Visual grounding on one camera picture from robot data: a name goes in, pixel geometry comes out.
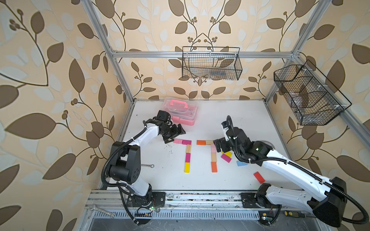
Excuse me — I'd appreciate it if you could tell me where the right wire basket black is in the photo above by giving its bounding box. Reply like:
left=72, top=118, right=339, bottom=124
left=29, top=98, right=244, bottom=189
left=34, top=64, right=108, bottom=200
left=274, top=60, right=352, bottom=126

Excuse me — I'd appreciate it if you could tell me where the orange block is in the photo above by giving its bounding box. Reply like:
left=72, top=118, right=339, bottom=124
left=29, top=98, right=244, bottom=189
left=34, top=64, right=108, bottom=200
left=197, top=140, right=206, bottom=145

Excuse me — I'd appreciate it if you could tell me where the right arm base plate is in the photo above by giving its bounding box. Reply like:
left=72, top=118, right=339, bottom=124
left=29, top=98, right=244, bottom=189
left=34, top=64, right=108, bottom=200
left=240, top=192, right=282, bottom=209

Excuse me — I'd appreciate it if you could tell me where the magenta block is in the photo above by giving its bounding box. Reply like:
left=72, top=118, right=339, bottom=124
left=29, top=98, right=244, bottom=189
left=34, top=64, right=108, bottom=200
left=221, top=154, right=232, bottom=163
left=185, top=153, right=191, bottom=163
left=182, top=140, right=192, bottom=145

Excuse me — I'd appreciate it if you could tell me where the small silver wrench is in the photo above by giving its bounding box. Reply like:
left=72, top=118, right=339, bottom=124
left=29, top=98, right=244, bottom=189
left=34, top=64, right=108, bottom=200
left=141, top=164, right=155, bottom=168

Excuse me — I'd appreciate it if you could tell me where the white tape roll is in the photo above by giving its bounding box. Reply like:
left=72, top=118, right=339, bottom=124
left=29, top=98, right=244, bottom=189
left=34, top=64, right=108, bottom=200
left=260, top=140, right=274, bottom=148

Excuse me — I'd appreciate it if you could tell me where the wire basket black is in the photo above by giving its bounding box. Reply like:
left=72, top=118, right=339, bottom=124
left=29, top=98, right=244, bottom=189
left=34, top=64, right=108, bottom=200
left=274, top=60, right=352, bottom=126
left=182, top=46, right=243, bottom=81

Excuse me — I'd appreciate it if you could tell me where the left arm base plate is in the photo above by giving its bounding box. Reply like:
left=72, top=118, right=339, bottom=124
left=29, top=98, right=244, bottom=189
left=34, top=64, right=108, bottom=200
left=128, top=191, right=166, bottom=208

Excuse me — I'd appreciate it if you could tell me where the large silver wrench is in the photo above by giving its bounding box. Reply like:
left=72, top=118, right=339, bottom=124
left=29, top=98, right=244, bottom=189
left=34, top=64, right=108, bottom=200
left=90, top=204, right=116, bottom=218

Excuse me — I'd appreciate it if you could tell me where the red block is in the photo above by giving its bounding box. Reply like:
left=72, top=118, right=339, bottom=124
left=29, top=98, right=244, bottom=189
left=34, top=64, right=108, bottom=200
left=253, top=172, right=266, bottom=184

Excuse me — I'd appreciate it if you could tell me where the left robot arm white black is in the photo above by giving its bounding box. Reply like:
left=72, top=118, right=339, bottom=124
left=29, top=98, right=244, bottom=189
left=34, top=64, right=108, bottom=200
left=101, top=116, right=186, bottom=207

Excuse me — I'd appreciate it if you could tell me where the light pink block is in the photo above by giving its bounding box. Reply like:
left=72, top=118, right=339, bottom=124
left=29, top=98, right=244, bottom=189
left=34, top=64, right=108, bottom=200
left=211, top=144, right=217, bottom=153
left=173, top=139, right=183, bottom=144

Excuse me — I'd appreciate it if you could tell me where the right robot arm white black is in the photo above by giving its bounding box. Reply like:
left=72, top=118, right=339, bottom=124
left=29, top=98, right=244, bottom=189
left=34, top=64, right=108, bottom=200
left=213, top=137, right=370, bottom=228

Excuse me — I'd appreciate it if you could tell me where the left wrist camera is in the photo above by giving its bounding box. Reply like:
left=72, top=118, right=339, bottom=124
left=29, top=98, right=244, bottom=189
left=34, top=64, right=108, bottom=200
left=156, top=110, right=171, bottom=123

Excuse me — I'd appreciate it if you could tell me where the back wire basket black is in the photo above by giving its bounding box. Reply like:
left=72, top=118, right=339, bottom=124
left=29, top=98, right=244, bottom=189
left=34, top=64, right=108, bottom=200
left=182, top=46, right=243, bottom=81

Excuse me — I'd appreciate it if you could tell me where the blue block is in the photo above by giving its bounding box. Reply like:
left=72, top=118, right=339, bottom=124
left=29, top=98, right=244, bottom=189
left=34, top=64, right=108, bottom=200
left=236, top=161, right=248, bottom=167

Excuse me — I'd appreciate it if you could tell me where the pink plastic toolbox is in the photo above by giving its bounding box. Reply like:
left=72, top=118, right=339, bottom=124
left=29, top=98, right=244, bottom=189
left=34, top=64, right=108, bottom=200
left=161, top=97, right=198, bottom=126

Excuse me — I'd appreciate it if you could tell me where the yellow black screwdriver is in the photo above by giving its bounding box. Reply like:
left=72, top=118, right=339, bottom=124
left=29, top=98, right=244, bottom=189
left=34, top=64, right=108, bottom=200
left=284, top=210, right=317, bottom=218

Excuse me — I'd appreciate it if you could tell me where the red-orange block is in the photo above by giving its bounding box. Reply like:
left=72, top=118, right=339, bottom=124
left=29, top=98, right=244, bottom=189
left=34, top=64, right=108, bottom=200
left=211, top=162, right=218, bottom=173

